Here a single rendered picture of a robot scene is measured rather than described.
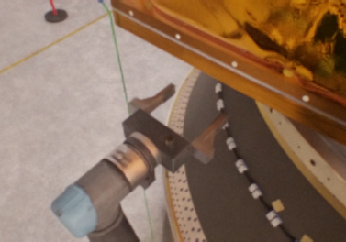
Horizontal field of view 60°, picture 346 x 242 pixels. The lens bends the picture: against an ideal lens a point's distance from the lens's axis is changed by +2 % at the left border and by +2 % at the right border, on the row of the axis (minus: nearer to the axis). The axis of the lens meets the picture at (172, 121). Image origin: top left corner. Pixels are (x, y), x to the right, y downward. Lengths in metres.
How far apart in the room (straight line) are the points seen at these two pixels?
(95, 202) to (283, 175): 0.48
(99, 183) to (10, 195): 2.34
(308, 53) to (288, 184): 0.39
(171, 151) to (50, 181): 2.28
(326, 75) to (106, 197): 0.38
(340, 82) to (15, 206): 2.52
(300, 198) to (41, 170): 2.35
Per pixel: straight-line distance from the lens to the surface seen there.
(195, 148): 0.53
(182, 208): 1.11
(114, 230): 0.55
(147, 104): 0.60
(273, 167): 0.81
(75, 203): 0.48
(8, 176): 2.92
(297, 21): 0.48
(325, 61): 0.49
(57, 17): 4.54
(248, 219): 0.89
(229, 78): 0.67
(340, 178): 0.66
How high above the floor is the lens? 2.22
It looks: 50 degrees down
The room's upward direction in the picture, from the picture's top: 1 degrees counter-clockwise
